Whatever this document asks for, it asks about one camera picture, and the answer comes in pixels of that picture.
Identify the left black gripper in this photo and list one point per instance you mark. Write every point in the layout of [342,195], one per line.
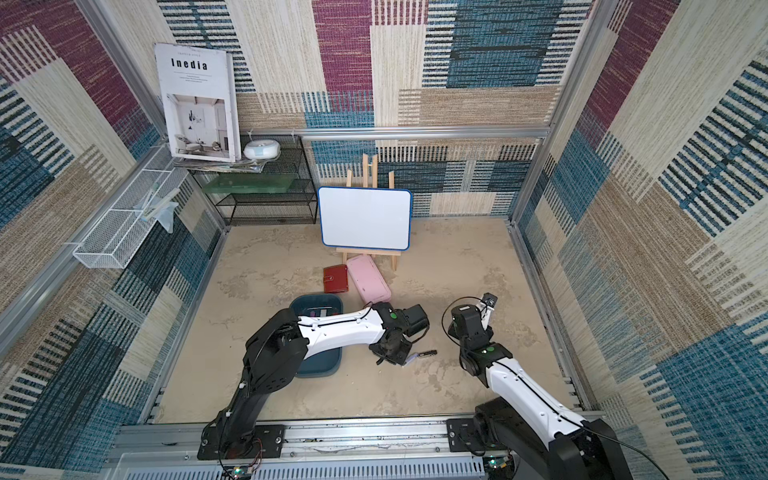
[400,361]

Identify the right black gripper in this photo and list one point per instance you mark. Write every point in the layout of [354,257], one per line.
[466,318]

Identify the teal plastic storage box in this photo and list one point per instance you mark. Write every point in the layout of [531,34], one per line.
[325,363]

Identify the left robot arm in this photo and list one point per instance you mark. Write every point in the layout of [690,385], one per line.
[274,354]

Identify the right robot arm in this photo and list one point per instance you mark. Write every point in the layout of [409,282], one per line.
[555,441]

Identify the pink pencil case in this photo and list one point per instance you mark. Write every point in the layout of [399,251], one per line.
[368,280]

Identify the red leather wallet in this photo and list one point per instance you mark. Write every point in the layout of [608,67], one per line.
[335,279]

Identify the green board on shelf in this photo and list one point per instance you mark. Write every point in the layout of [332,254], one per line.
[243,183]

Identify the white round device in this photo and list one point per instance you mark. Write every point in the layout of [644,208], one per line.
[262,150]

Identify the Inedia magazine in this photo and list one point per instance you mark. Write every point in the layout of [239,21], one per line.
[197,88]

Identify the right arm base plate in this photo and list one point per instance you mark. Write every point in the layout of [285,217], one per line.
[464,436]

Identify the aluminium front rail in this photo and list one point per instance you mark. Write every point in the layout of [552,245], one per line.
[411,447]

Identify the white board blue frame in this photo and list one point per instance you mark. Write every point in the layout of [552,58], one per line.
[365,218]

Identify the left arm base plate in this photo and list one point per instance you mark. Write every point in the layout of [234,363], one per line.
[262,440]

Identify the black wire shelf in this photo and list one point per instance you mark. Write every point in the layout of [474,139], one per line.
[299,205]

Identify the white wire basket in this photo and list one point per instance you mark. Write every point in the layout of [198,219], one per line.
[147,198]

